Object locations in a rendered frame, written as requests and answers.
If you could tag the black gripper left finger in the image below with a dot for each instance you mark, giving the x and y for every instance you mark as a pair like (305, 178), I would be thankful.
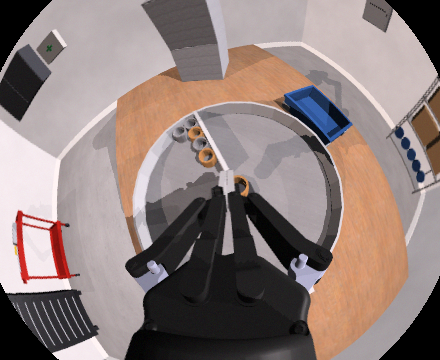
(172, 245)

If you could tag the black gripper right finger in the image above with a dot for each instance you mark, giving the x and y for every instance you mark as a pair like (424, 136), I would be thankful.
(305, 260)

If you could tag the grey metal bushing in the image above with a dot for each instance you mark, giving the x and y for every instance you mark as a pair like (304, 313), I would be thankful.
(200, 141)
(179, 130)
(190, 122)

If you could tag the blue open-top crate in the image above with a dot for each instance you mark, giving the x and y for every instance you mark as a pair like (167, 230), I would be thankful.
(320, 112)

